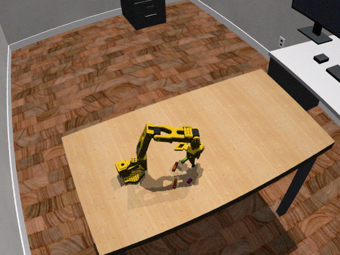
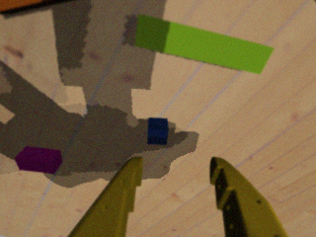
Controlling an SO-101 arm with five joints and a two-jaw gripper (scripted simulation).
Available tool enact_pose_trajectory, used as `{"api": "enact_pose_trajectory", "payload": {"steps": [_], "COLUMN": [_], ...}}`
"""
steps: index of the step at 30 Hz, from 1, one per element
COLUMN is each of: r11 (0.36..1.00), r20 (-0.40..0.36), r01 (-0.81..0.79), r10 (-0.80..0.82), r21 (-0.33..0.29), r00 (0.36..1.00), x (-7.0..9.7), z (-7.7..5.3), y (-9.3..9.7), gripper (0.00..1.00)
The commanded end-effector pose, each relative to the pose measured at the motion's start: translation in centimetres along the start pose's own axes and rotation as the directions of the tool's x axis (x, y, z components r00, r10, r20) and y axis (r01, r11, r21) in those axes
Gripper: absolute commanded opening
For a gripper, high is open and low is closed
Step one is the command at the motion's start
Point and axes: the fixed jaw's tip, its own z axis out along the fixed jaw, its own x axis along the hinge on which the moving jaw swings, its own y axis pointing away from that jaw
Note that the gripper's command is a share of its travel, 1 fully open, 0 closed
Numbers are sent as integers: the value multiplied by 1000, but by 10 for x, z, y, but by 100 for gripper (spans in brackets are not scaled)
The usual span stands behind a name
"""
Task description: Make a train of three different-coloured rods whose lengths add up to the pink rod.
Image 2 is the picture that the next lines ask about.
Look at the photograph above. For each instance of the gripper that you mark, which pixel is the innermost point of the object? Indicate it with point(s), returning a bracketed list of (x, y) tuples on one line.
[(246, 213)]

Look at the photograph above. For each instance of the lime green rod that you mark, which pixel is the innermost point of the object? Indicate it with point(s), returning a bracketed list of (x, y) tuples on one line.
[(198, 44)]

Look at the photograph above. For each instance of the magenta rod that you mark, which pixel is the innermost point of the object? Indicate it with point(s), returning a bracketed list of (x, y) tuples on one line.
[(37, 159)]

